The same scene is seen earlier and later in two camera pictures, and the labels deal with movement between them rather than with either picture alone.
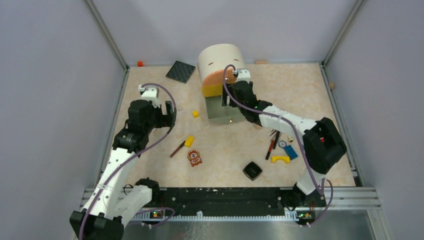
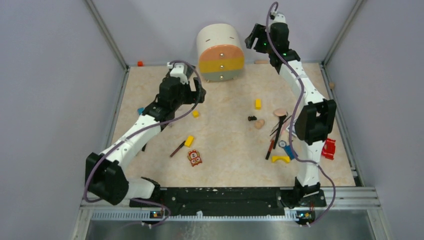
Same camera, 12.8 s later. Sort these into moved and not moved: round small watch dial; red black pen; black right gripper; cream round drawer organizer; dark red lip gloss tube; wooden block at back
Moved: cream round drawer organizer; black right gripper
Not moved: dark red lip gloss tube; round small watch dial; red black pen; wooden block at back
